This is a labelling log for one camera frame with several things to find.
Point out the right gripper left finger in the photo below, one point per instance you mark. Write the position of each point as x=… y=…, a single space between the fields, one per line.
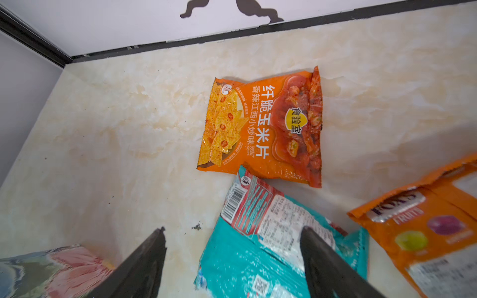
x=139 y=276

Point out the patterned paper gift bag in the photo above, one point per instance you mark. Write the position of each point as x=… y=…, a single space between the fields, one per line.
x=65 y=272

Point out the teal snack packet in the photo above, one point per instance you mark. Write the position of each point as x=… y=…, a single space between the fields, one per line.
x=254 y=250

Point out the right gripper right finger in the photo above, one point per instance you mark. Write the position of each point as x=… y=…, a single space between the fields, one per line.
x=327 y=274

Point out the orange snack packet far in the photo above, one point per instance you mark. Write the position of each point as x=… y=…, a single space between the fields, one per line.
x=270 y=127

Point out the orange white snack packet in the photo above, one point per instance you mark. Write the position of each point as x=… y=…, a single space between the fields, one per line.
x=429 y=230

